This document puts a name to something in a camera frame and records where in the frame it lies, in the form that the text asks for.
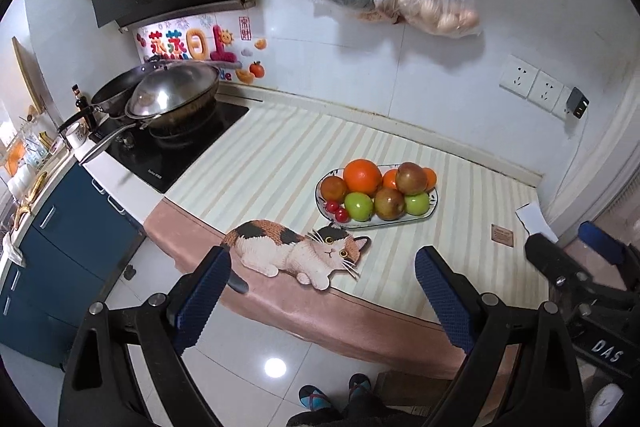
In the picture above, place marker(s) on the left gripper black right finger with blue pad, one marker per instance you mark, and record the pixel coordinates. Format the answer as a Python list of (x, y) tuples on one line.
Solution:
[(544, 386)]

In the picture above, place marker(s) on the large orange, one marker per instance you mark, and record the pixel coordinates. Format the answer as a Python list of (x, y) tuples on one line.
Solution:
[(362, 176)]

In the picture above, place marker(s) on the centre red-brown apple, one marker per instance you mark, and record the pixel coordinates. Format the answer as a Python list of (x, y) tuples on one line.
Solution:
[(389, 204)]

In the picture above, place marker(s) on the right back orange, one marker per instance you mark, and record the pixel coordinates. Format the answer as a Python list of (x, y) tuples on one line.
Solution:
[(431, 178)]

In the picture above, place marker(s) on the steel wok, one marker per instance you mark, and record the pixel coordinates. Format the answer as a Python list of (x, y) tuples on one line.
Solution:
[(172, 98)]

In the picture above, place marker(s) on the left white wall socket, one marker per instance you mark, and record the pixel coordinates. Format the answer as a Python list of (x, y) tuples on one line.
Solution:
[(518, 76)]

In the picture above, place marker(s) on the red cherry tomato with stem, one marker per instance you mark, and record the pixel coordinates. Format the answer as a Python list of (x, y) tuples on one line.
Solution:
[(341, 215)]

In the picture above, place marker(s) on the colourful wall stickers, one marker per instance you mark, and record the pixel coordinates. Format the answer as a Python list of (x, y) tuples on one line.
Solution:
[(229, 37)]

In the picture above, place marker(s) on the right blue slipper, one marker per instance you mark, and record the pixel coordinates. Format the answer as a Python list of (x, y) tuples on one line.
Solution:
[(358, 386)]

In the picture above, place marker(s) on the blue kitchen cabinet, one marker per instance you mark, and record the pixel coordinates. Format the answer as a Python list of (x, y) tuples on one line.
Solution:
[(75, 249)]

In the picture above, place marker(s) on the left green apple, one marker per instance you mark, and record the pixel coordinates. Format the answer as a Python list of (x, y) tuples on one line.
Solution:
[(360, 206)]

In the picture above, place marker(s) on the green apple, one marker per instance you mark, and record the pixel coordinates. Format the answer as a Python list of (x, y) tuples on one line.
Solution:
[(360, 206), (417, 205)]

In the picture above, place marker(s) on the black gas stove top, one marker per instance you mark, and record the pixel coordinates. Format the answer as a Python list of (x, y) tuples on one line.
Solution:
[(159, 159)]

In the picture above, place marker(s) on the right green apple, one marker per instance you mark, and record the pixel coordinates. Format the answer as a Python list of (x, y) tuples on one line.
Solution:
[(417, 205)]

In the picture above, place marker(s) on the striped cat print mat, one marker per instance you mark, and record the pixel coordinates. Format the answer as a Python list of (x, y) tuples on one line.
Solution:
[(266, 167)]

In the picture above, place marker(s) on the blue slipper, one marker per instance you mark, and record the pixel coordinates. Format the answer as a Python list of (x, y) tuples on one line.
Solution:
[(358, 386), (314, 399)]

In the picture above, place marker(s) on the small red cherry tomato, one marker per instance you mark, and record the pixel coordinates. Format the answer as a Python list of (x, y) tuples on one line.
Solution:
[(332, 207)]

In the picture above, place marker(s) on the middle hidden orange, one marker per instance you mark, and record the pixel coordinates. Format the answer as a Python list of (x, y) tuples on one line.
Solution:
[(389, 179)]

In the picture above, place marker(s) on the left blue slipper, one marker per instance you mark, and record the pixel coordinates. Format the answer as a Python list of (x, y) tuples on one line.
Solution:
[(314, 399)]

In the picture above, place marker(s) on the brown square label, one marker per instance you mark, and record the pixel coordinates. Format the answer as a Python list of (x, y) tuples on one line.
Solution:
[(502, 235)]

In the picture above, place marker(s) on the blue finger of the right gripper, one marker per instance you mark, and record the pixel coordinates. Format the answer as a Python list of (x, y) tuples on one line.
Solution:
[(602, 243)]

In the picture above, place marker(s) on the black frying pan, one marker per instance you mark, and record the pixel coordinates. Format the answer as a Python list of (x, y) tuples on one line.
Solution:
[(112, 98)]

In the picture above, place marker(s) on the wooden cutting board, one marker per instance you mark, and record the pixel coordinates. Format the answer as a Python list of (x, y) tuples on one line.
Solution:
[(31, 74)]

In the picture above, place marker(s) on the right white wall socket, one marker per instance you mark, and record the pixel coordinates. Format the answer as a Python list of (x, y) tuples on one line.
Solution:
[(545, 92)]

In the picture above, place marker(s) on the small left red-brown apple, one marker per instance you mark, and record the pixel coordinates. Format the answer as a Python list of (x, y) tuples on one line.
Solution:
[(333, 189)]

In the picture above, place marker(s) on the white paper sheet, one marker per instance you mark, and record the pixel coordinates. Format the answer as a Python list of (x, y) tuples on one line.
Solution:
[(533, 221)]

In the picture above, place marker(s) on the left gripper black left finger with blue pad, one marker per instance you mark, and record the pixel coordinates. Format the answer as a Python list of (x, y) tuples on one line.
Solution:
[(100, 387)]

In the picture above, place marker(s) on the glass fruit plate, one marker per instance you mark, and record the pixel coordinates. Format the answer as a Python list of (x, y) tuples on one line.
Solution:
[(374, 221)]

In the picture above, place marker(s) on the black plug adapter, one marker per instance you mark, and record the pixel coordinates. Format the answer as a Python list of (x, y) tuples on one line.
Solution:
[(576, 103)]

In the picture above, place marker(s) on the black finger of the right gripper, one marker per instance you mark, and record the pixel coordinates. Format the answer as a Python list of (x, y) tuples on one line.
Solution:
[(553, 263)]

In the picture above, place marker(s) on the dark sauce bottle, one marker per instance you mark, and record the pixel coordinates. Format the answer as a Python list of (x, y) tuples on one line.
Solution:
[(84, 106)]

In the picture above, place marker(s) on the top red-brown apple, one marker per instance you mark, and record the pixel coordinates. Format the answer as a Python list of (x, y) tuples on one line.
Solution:
[(410, 179)]

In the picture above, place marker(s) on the white wall socket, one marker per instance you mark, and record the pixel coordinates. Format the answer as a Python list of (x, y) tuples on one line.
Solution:
[(545, 92), (518, 76)]

